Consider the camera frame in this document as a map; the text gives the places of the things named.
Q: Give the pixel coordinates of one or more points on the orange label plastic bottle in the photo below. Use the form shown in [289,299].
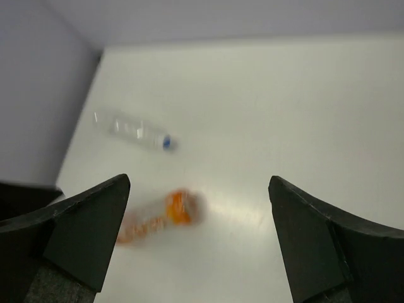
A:
[179,208]

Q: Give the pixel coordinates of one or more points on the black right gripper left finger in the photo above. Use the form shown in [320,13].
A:
[57,249]

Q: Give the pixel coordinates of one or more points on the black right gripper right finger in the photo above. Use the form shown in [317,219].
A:
[331,255]

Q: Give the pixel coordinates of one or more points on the clear label-free plastic bottle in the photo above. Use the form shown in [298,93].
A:
[133,130]

